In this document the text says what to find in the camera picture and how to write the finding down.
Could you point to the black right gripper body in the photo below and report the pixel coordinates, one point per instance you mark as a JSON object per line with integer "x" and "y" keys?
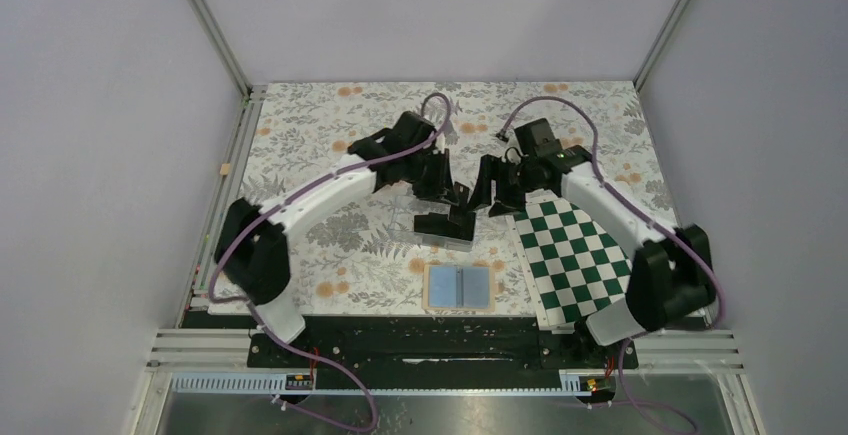
{"x": 515, "y": 179}

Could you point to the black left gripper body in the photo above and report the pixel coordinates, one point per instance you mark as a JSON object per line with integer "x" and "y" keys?
{"x": 425, "y": 179}

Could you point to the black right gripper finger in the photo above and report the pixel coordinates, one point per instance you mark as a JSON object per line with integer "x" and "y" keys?
{"x": 481, "y": 196}
{"x": 507, "y": 205}

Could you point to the clear plastic card box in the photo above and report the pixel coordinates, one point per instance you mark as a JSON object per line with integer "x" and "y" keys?
{"x": 421, "y": 208}

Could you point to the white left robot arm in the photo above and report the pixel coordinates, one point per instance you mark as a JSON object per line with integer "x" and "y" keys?
{"x": 253, "y": 247}

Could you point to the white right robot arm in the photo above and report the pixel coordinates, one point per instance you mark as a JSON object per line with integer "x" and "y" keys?
{"x": 670, "y": 275}

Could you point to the green white chessboard mat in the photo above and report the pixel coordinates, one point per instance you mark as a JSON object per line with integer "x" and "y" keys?
{"x": 572, "y": 267}

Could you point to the floral table mat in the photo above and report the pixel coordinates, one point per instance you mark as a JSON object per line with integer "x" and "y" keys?
{"x": 362, "y": 260}

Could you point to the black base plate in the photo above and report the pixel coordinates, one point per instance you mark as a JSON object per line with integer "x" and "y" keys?
{"x": 436, "y": 353}

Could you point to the aluminium frame rail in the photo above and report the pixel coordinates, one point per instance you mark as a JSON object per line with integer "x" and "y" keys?
{"x": 229, "y": 172}

